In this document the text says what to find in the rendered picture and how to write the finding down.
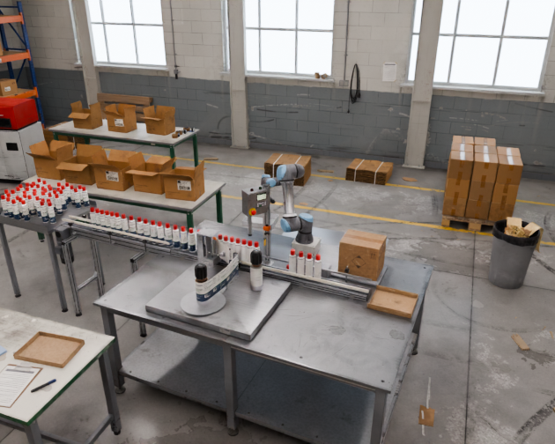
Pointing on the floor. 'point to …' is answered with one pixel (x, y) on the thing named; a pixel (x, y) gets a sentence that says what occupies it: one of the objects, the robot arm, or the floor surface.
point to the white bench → (7, 329)
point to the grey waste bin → (508, 263)
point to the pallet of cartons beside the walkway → (480, 182)
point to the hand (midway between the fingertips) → (263, 214)
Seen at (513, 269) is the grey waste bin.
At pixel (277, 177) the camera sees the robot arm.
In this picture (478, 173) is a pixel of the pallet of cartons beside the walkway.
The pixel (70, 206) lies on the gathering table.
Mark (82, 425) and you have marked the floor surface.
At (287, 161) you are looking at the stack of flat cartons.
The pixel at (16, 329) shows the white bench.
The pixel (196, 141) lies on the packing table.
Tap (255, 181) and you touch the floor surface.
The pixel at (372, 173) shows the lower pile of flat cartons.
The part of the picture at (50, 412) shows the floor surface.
